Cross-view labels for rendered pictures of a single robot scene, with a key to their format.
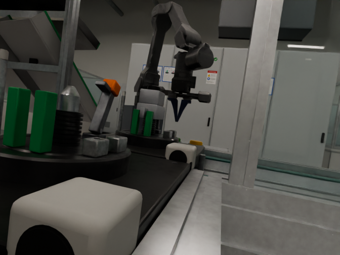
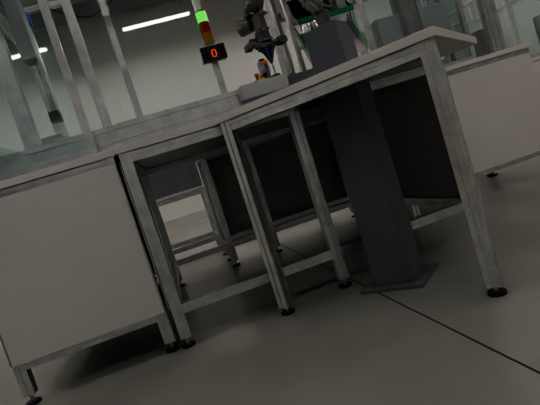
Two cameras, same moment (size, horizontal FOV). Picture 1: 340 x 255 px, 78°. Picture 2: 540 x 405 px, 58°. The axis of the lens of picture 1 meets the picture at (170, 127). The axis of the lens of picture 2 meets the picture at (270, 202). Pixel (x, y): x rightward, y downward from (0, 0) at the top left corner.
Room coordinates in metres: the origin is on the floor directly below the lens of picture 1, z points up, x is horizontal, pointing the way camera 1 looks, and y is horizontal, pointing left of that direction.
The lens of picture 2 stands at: (2.50, -1.07, 0.61)
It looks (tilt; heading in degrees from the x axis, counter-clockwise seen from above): 4 degrees down; 155
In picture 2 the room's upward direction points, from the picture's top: 18 degrees counter-clockwise
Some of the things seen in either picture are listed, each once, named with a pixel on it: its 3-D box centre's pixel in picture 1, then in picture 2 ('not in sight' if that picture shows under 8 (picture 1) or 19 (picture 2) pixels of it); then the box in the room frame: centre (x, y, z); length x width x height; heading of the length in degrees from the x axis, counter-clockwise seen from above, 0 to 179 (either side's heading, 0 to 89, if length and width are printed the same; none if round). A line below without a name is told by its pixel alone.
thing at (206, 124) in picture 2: not in sight; (259, 124); (0.04, 0.15, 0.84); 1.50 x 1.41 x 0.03; 76
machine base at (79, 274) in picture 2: not in sight; (95, 255); (-0.23, -0.88, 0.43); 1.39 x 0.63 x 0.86; 166
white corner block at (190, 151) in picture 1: (180, 157); not in sight; (0.35, -0.02, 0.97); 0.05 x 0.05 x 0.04; 76
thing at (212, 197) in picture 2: not in sight; (346, 165); (-0.63, 1.10, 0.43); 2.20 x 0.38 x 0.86; 76
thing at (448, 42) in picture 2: not in sight; (346, 80); (0.88, 0.17, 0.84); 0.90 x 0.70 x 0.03; 30
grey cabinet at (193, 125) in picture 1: (187, 114); not in sight; (3.74, -0.27, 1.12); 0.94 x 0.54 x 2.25; 75
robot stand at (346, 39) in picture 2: (139, 130); (333, 52); (0.91, 0.13, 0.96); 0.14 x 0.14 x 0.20; 30
